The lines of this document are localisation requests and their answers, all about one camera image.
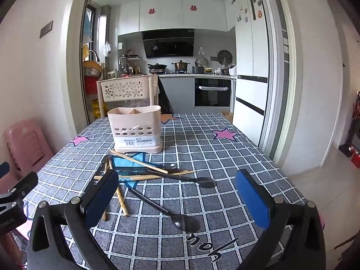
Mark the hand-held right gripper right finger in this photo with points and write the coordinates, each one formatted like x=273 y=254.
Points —
x=251 y=199

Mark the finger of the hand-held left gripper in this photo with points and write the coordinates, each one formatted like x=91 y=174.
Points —
x=19 y=184
x=3 y=169

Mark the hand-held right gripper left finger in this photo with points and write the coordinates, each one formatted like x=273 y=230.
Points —
x=101 y=199

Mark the black spoon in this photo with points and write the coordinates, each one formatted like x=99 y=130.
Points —
x=206 y=182
x=185 y=223

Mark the beige plastic utensil holder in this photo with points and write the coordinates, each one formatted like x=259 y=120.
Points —
x=135 y=123

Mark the pink plastic stool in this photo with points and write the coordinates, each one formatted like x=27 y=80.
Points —
x=25 y=146

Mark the grey checked star tablecloth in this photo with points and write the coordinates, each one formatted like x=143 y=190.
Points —
x=225 y=160

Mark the cardboard box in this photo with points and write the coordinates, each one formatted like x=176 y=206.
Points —
x=226 y=114

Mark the red canister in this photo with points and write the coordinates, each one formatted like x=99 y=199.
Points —
x=356 y=157

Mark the cream flower-cutout plastic cart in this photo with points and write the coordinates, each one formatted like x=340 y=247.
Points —
x=123 y=88

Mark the red basin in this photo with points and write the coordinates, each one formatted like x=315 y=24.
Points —
x=91 y=85

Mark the black built-in oven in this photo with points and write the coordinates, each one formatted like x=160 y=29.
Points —
x=213 y=91

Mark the black plastic bag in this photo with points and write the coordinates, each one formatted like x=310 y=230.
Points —
x=165 y=97

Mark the grey kitchen counter cabinet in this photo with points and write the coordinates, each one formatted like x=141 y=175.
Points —
x=178 y=95

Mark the yellow basin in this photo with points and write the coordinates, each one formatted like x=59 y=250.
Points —
x=92 y=67

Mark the glass kettle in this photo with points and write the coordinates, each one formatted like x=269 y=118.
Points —
x=123 y=64

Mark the white refrigerator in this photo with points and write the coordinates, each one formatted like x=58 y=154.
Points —
x=250 y=62

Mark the dark cooking pot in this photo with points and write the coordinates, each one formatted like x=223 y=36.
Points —
x=198 y=69

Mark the black wok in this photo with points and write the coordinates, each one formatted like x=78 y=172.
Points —
x=157 y=67

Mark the hanging clear plastic bag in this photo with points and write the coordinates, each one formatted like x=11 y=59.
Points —
x=107 y=49

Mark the gold cooking pot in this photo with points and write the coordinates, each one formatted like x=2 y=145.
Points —
x=180 y=65

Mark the black range hood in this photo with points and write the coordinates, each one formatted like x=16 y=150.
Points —
x=168 y=43

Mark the white upper kitchen cabinets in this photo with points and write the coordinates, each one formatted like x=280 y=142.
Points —
x=168 y=17

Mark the red paper decoration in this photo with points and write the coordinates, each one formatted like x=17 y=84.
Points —
x=152 y=11
x=193 y=8

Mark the grey wall switch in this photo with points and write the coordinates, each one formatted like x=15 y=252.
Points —
x=46 y=29

